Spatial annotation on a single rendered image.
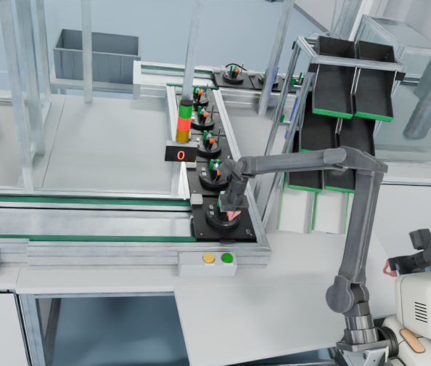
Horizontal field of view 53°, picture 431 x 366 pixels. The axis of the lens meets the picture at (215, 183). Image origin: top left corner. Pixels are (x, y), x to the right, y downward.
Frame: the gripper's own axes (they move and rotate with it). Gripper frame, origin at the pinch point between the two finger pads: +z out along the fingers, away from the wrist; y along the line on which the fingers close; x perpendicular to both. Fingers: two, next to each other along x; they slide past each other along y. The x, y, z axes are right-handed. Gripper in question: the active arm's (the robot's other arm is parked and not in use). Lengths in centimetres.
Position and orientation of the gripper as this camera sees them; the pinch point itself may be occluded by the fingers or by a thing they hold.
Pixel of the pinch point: (229, 218)
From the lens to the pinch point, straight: 163.1
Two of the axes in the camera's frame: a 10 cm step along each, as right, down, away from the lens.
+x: 1.3, 6.3, -7.6
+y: -9.8, -0.5, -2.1
